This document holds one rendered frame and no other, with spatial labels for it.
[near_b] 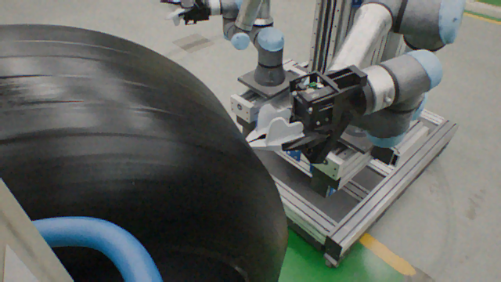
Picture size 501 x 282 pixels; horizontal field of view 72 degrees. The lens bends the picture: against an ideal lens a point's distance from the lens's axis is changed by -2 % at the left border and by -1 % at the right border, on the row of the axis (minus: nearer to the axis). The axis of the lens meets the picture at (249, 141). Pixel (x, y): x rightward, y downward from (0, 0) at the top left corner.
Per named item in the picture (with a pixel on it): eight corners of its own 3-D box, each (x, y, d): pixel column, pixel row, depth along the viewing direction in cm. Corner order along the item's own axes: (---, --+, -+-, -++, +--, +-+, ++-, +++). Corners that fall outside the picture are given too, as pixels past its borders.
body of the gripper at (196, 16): (183, 26, 150) (210, 22, 153) (182, 7, 143) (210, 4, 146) (180, 16, 155) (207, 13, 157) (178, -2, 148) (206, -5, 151)
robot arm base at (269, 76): (268, 66, 177) (269, 48, 170) (291, 78, 169) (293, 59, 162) (247, 77, 169) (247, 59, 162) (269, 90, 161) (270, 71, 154)
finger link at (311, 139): (272, 131, 55) (318, 113, 57) (272, 139, 57) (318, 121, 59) (286, 149, 52) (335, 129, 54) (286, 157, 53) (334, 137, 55)
